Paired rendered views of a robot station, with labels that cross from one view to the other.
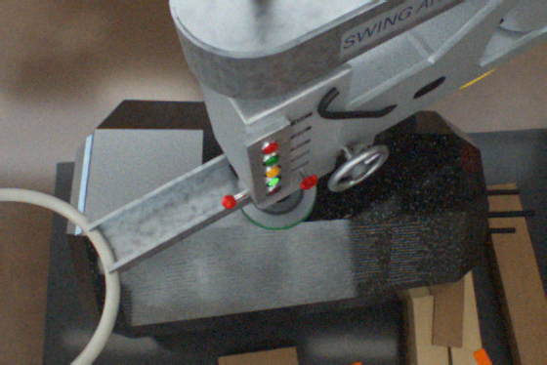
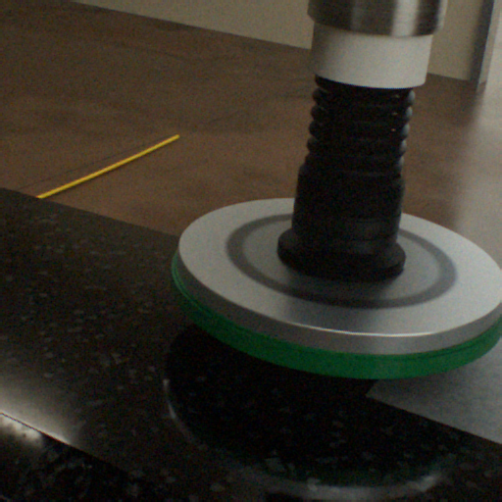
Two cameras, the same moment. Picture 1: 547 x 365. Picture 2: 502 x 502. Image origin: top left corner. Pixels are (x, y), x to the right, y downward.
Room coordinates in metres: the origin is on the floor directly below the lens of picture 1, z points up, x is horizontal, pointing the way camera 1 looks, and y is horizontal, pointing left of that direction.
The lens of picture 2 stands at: (1.05, 0.13, 1.12)
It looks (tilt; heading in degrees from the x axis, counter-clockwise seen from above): 23 degrees down; 201
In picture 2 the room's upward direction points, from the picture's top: 6 degrees clockwise
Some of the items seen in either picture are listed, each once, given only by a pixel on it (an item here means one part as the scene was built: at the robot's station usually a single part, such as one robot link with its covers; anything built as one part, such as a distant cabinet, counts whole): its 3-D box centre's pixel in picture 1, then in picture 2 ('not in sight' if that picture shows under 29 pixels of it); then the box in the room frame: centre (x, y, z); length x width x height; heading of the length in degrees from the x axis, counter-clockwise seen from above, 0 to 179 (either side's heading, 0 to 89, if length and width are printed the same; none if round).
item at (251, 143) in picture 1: (268, 164); not in sight; (0.38, 0.00, 1.37); 0.08 x 0.03 x 0.28; 115
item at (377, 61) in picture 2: not in sight; (371, 44); (0.51, -0.02, 1.02); 0.07 x 0.07 x 0.04
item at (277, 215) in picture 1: (276, 189); (339, 264); (0.51, -0.02, 0.87); 0.21 x 0.21 x 0.01
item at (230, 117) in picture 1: (306, 94); not in sight; (0.55, -0.09, 1.32); 0.36 x 0.22 x 0.45; 115
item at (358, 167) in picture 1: (349, 155); not in sight; (0.45, -0.18, 1.20); 0.15 x 0.10 x 0.15; 115
